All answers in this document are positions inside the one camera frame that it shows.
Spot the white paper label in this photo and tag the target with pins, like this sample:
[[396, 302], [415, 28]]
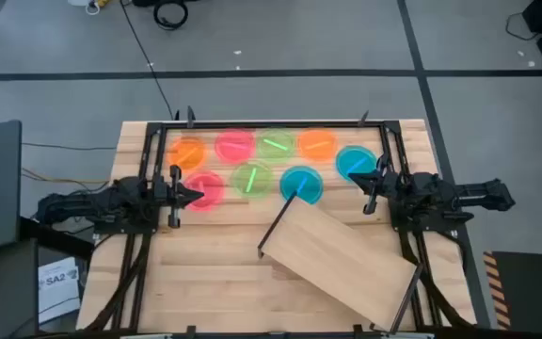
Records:
[[57, 292]]

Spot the translucent blue plate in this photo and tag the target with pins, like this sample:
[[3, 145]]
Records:
[[301, 184], [353, 160]]

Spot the wooden shelf with black legs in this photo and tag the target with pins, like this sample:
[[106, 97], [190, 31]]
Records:
[[337, 254]]

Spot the black platform with striped edge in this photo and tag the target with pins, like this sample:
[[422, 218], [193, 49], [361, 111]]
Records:
[[534, 292]]

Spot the translucent orange plate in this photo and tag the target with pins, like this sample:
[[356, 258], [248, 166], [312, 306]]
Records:
[[186, 153], [317, 145]]

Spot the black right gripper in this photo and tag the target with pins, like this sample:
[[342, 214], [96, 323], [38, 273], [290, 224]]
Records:
[[393, 186]]

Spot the black desk strut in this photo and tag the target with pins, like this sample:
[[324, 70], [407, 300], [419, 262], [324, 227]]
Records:
[[54, 237]]

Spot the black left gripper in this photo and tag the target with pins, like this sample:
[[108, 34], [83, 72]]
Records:
[[174, 198]]

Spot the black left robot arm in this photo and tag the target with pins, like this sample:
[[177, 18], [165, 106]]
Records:
[[111, 198]]

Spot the translucent pink plate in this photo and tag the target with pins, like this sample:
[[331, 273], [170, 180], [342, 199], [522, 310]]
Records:
[[234, 146], [212, 190]]

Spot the black frame bracket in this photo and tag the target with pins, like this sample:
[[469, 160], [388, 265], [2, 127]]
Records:
[[190, 332], [363, 118], [357, 332], [190, 117]]

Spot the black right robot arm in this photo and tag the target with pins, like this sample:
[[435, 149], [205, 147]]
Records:
[[478, 193]]

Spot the white power adapter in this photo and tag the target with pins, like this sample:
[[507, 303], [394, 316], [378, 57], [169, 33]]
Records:
[[80, 4]]

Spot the translucent green plate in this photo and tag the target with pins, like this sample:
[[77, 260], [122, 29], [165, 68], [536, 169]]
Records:
[[252, 180], [275, 145]]

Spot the black aluminium table frame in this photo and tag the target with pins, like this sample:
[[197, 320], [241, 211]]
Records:
[[271, 124]]

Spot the grey cabinet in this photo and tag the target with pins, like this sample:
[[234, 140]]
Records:
[[12, 292]]

